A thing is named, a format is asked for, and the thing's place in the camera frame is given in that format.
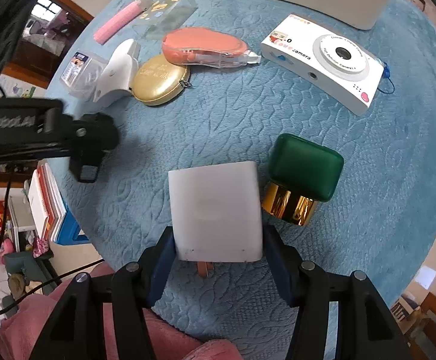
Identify gold round tape measure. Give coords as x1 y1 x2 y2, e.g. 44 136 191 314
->
132 53 193 106

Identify blue plastic bin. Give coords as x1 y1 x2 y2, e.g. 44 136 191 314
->
58 204 89 247

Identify pink foam hair roller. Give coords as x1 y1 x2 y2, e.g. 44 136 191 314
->
93 0 153 45

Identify blue plush blanket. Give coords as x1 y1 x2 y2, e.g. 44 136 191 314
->
47 0 436 350

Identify black cable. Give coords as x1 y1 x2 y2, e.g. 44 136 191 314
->
0 180 104 317

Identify green-capped gold bottle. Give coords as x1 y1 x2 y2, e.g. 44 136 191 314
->
261 133 345 227

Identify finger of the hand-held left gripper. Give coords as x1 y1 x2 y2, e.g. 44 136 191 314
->
63 112 120 157
70 150 105 184

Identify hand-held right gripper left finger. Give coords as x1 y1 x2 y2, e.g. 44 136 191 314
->
28 227 177 360

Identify white small packet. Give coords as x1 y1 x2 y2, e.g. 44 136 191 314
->
92 38 142 113

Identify white toy camera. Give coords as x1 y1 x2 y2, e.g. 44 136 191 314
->
260 14 396 117

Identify pink fleece clothing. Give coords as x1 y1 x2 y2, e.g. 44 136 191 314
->
0 260 246 360

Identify stack of books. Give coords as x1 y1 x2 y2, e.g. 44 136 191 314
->
28 160 68 243

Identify pink round object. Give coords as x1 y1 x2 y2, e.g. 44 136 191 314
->
162 28 262 70

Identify clear packet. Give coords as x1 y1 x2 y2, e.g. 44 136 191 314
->
59 49 108 102

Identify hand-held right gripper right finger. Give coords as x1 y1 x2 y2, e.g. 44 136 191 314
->
261 225 414 360

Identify clear sticker pack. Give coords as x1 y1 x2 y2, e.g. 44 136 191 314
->
133 0 198 42

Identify dark wooden cabinet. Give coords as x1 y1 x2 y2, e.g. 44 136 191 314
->
0 0 95 88

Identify white power adapter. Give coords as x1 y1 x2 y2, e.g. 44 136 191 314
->
168 160 264 277

